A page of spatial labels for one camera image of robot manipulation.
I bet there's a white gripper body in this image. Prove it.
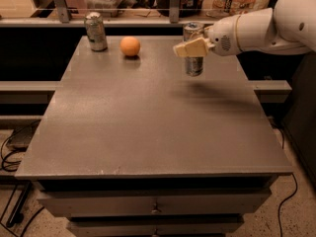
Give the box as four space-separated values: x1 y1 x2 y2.
206 16 240 56

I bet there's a silver blue redbull can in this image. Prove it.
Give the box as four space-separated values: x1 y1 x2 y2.
183 22 204 77

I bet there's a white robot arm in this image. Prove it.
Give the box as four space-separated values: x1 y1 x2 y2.
174 0 316 57

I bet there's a green silver soda can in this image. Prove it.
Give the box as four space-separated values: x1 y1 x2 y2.
84 12 108 51

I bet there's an orange fruit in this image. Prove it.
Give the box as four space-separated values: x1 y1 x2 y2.
119 37 140 56

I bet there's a grey drawer cabinet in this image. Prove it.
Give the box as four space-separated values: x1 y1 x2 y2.
17 37 292 223

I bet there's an upper grey drawer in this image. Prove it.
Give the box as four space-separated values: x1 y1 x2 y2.
38 189 271 218

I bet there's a grey drawer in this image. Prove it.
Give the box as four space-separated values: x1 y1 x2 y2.
38 189 271 218
67 217 244 237

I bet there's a grey power adapter box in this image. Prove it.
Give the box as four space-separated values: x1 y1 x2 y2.
6 126 36 150

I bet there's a lower grey drawer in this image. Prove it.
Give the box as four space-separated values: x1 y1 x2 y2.
67 217 244 237

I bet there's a black metal stand leg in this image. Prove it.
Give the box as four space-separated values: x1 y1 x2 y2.
5 182 32 228

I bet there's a black cable right floor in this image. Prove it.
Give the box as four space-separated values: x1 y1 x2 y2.
276 125 299 237

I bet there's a black cables left floor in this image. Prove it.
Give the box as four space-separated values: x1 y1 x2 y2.
0 120 45 237

